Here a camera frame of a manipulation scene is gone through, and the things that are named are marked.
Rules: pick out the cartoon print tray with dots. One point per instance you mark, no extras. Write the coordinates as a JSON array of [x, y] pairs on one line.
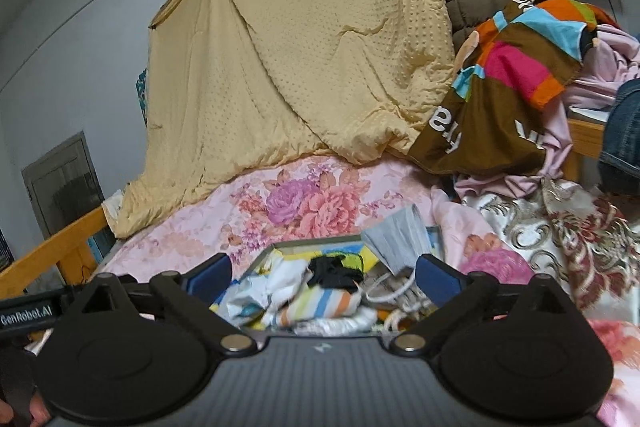
[[310, 248]]

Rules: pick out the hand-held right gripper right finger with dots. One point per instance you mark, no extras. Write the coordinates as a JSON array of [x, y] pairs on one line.
[[440, 279]]

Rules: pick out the person's left hand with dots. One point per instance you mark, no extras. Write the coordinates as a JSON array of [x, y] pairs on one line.
[[39, 411]]

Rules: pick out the teal wall poster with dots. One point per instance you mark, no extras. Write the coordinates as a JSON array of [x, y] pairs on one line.
[[142, 94]]

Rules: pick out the brown colourful striped garment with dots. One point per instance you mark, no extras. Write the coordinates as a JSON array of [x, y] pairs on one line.
[[480, 117]]

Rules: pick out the grey door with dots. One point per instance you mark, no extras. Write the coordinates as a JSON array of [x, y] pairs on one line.
[[65, 187]]

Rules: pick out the pink floral bed sheet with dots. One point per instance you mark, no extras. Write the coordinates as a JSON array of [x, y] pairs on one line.
[[300, 202]]

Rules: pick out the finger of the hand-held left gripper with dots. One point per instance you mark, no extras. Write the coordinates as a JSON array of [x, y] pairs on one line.
[[131, 281]]

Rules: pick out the white gauze cloth blue print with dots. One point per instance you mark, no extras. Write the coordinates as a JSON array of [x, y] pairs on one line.
[[280, 279]]

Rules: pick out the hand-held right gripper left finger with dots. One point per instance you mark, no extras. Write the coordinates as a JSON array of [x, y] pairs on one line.
[[210, 279]]

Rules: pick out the blue jeans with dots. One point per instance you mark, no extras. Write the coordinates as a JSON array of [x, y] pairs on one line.
[[620, 147]]

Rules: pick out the white ornate satin sheet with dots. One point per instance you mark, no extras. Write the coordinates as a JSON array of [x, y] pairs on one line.
[[550, 232]]

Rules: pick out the black cloth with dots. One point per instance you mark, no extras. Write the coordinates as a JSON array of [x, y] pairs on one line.
[[332, 277]]

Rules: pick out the light pink cloth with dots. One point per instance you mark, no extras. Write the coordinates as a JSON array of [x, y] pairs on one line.
[[615, 57]]

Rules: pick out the wooden bed frame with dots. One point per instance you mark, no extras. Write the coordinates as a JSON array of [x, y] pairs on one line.
[[50, 247]]

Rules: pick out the striped cloth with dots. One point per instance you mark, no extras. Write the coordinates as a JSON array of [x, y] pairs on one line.
[[320, 302]]

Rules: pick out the yellow dotted quilt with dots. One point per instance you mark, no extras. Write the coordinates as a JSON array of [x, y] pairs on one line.
[[300, 57]]

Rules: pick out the grey face masks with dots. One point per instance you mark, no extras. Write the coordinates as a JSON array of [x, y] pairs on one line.
[[395, 242]]

